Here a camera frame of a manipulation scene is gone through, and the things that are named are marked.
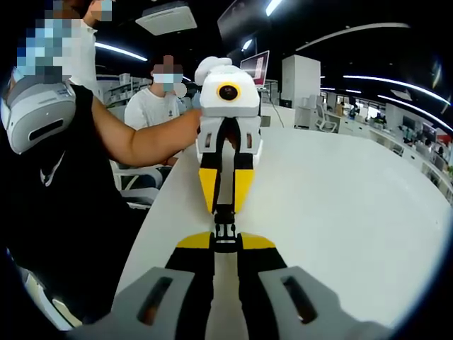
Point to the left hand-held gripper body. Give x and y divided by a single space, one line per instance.
212 106

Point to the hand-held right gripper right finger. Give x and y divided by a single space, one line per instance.
279 294

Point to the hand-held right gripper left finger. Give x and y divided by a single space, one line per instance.
170 283

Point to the computer monitor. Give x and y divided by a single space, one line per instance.
255 69

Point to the white office chair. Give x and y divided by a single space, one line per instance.
138 184
325 118

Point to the white ceiling air conditioner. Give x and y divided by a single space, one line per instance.
166 19

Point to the person's torso in black shirt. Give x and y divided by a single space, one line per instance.
70 212

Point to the row of white office desks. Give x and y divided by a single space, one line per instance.
407 141

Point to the grey white chest device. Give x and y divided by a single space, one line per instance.
39 113

